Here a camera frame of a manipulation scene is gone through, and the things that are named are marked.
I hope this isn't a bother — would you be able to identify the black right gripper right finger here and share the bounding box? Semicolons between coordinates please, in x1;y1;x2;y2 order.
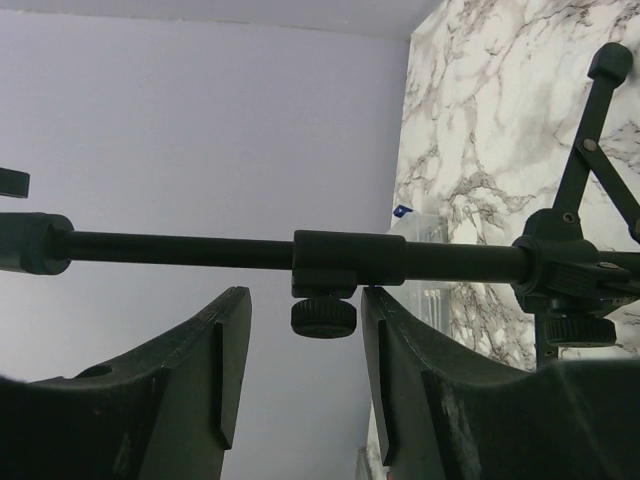
361;287;639;479

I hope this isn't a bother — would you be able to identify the black tripod shock mount stand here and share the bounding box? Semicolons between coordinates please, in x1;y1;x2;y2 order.
1;43;639;363

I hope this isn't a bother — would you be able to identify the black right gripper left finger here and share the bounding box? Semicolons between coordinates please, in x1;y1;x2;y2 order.
1;287;251;479

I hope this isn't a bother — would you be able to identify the clear plastic screw box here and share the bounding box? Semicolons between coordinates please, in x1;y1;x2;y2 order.
386;205;452;335

